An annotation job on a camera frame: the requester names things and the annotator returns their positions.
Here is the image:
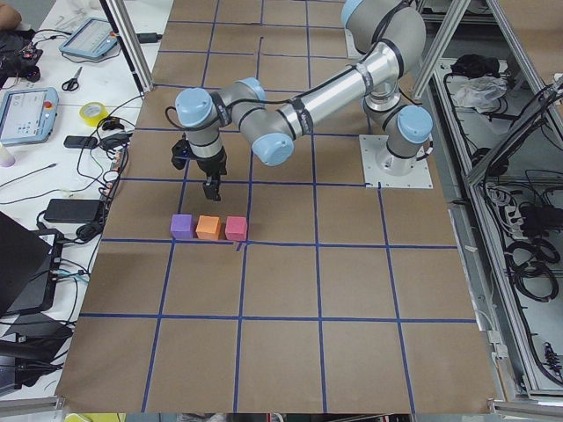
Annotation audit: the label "black power adapter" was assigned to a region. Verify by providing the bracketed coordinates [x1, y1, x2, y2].
[44, 199, 102, 223]

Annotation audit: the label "purple foam cube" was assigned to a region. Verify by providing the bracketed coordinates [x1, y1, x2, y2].
[170, 214, 195, 240]

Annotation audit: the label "pink foam cube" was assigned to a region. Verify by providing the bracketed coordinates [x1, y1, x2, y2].
[225, 215, 248, 242]

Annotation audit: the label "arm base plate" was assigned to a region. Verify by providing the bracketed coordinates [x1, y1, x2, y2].
[359, 135, 434, 189]

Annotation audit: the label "yellow tape roll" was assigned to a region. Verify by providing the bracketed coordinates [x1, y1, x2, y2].
[79, 101, 109, 127]

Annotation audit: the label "teach pendant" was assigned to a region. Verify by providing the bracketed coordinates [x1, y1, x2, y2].
[1, 87, 59, 146]
[59, 18, 118, 62]

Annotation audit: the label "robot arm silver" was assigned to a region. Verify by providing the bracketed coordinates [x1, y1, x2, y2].
[172, 1, 433, 201]

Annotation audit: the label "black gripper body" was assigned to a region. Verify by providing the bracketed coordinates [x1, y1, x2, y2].
[172, 136, 227, 183]

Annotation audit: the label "black phone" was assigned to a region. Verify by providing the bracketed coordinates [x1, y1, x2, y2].
[63, 135, 99, 149]

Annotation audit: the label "black laptop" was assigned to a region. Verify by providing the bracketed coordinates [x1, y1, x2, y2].
[1, 214, 62, 317]

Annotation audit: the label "aluminium frame post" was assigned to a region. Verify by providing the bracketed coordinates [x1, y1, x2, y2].
[99, 0, 154, 94]

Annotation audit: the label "orange foam cube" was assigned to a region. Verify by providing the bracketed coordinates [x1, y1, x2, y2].
[195, 215, 222, 241]

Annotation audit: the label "teach pendant near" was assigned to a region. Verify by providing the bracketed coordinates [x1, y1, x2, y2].
[1, 87, 59, 146]

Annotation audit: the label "black handled scissors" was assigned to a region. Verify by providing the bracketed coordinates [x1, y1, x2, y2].
[61, 67, 83, 92]

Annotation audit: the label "teach pendant far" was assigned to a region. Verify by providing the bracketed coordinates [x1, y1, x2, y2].
[59, 18, 118, 62]

